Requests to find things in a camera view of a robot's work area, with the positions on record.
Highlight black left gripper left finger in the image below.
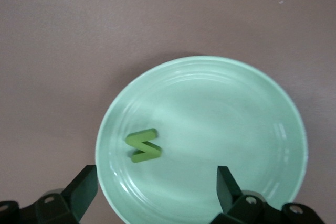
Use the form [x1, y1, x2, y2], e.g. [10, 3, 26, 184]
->
[0, 165, 99, 224]

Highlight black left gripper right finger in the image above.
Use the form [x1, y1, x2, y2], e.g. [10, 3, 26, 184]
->
[209, 166, 325, 224]

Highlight green foam letter N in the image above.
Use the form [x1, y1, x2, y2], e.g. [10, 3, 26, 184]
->
[125, 128, 162, 164]

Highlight green plate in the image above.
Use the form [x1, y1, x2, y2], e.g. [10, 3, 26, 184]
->
[94, 56, 308, 224]

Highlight brown table cover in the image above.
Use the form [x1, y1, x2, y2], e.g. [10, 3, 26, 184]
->
[0, 0, 336, 224]

